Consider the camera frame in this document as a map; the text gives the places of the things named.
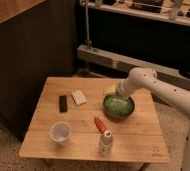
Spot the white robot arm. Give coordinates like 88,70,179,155
116,67,190,171

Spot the yellow sponge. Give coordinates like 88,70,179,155
103,85,116,95

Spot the white sponge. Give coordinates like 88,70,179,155
71,90,87,105

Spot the green bowl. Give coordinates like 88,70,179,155
103,94,135,119

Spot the orange carrot toy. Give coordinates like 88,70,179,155
94,117,107,133

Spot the wooden table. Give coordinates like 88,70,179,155
19,77,169,163

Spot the small white bottle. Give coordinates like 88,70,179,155
99,130,113,156

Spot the dark wooden cabinet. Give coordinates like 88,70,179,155
0,0,77,140

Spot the metal shelf rack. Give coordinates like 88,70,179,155
77,9,190,91

